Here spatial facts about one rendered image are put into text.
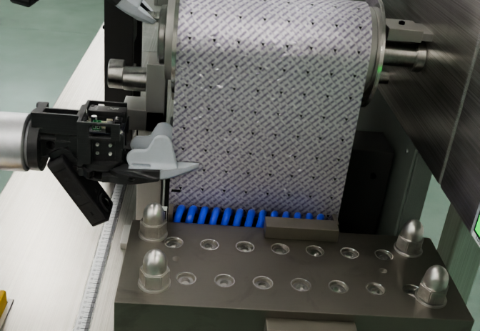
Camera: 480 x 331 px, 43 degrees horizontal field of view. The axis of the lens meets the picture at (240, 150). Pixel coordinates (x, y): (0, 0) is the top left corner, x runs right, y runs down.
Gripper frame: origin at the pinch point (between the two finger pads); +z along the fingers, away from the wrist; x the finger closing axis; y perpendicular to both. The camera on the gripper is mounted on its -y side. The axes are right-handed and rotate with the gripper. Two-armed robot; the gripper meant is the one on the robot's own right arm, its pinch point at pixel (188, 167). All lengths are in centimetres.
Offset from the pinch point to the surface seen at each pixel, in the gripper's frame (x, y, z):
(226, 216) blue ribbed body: -3.3, -5.1, 5.4
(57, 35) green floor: 395, -109, -110
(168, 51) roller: 0.3, 15.7, -3.3
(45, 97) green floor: 273, -109, -90
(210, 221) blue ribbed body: -3.6, -5.8, 3.3
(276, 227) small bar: -6.4, -4.3, 11.7
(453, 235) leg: 14, -18, 46
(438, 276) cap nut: -17.4, -2.1, 28.8
